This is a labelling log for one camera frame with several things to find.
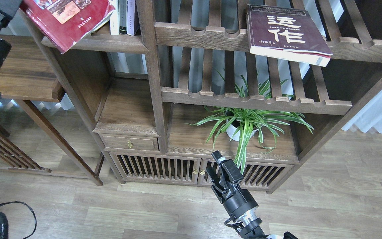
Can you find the wooden bookshelf unit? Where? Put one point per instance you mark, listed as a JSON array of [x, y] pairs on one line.
[[150, 88]]

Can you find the white upright book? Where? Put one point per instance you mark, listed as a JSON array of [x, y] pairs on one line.
[[114, 18]]

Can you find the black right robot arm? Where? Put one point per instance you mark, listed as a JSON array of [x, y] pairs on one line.
[[254, 231]]

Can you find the dark grey upright book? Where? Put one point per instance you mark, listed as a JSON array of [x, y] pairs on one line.
[[122, 16]]

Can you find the red paperback book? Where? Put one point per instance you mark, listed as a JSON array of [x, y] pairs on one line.
[[66, 22]]

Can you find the wooden side table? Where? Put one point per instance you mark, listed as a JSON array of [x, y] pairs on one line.
[[26, 76]]

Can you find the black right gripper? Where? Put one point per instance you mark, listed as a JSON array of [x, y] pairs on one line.
[[238, 202]]

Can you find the white plant pot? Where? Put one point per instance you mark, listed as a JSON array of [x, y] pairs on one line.
[[233, 131]]

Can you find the yellow green book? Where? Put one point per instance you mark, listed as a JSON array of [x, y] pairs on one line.
[[101, 24]]

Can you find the brass drawer knob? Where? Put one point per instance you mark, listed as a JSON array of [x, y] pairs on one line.
[[129, 144]]

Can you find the lilac upright book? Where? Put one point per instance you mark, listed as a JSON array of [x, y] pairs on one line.
[[132, 20]]

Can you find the dark maroon large book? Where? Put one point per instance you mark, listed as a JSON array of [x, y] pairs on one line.
[[288, 34]]

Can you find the green spider plant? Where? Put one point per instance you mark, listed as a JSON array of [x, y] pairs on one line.
[[246, 121]]

